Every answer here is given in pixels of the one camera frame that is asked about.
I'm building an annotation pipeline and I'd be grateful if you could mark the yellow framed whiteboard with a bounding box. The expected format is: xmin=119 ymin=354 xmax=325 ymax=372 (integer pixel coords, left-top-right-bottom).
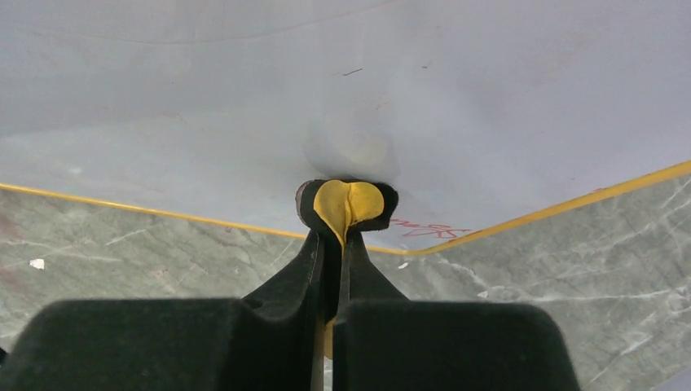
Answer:
xmin=1 ymin=1 xmax=690 ymax=254

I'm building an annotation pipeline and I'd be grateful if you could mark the yellow black whiteboard eraser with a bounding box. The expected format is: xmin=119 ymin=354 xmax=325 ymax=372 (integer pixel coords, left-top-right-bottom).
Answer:
xmin=295 ymin=179 xmax=407 ymax=359

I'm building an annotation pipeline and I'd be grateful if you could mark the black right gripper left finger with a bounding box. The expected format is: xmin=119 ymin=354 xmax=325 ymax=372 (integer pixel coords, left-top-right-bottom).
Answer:
xmin=1 ymin=233 xmax=325 ymax=390

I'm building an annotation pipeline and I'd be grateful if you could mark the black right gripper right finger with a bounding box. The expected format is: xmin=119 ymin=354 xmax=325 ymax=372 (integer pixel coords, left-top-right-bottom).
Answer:
xmin=333 ymin=232 xmax=579 ymax=390

